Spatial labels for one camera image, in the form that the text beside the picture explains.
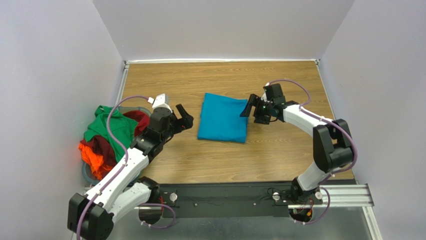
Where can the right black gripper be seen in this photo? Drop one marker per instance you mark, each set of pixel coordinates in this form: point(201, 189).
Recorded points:
point(260, 109)

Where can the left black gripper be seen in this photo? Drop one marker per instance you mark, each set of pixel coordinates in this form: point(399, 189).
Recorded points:
point(179, 122)

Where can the blue t shirt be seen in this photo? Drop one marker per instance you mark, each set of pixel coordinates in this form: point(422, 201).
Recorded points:
point(220, 119)

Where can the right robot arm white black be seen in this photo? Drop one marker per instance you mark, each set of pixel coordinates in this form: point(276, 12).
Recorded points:
point(333, 148)

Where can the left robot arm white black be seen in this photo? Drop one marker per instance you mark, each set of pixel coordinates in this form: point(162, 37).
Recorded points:
point(92, 215)

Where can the dark red t shirt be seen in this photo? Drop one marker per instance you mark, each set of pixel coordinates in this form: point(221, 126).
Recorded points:
point(100, 153)

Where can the green t shirt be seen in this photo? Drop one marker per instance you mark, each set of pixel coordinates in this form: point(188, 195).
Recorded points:
point(120, 126)

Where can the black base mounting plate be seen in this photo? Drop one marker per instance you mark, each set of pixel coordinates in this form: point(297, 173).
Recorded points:
point(231, 200)

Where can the orange t shirt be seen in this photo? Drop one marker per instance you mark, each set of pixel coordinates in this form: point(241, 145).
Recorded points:
point(96, 162)

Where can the grey laundry basket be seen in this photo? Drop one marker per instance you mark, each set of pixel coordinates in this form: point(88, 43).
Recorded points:
point(86, 174)

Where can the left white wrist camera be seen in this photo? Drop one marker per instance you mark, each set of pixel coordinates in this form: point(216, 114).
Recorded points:
point(160, 101)

